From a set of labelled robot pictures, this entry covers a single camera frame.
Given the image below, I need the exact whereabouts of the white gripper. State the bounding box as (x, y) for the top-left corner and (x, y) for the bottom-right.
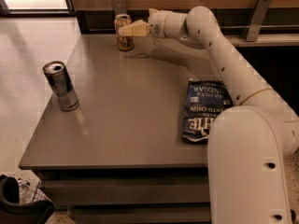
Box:
(119, 8), (170, 38)

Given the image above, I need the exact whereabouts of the wire basket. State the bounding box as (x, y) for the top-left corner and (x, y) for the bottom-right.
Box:
(32, 182), (49, 202)

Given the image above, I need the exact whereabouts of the metal wall bracket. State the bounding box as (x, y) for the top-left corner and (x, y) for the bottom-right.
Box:
(243, 0), (272, 42)
(113, 0), (127, 15)

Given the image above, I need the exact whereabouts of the left metal wall bracket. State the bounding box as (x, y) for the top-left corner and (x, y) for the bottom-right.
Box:
(113, 0), (127, 15)

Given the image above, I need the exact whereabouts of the grey drawer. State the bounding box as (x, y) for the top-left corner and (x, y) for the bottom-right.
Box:
(42, 178), (209, 206)
(67, 204), (211, 224)

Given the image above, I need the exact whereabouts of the upper grey drawer front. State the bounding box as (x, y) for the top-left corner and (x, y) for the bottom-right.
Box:
(42, 178), (209, 206)

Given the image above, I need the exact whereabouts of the orange soda can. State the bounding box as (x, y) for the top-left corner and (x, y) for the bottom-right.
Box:
(114, 14), (135, 51)

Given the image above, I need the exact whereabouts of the lower grey drawer front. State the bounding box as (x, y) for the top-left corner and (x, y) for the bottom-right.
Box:
(67, 204), (211, 224)

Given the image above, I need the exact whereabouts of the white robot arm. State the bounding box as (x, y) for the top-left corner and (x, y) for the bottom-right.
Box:
(119, 7), (299, 224)

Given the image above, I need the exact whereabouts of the right metal wall bracket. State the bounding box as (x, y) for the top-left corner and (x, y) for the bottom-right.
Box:
(243, 0), (272, 42)

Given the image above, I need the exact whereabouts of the blue kettle chips bag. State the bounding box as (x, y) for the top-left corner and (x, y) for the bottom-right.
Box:
(181, 80), (233, 145)

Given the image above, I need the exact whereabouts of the silver blue energy drink can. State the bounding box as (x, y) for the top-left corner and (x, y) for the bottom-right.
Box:
(43, 61), (79, 112)

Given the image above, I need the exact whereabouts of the black chair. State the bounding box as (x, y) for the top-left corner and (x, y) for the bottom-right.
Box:
(0, 175), (55, 224)

